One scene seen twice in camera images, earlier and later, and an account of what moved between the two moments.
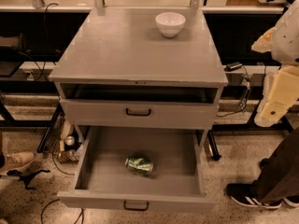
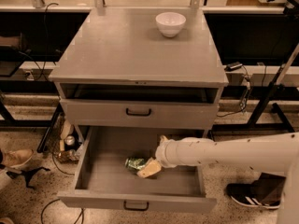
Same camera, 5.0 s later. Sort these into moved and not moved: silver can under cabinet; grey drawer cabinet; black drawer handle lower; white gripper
Moved: white gripper
Not moved: silver can under cabinet; grey drawer cabinet; black drawer handle lower
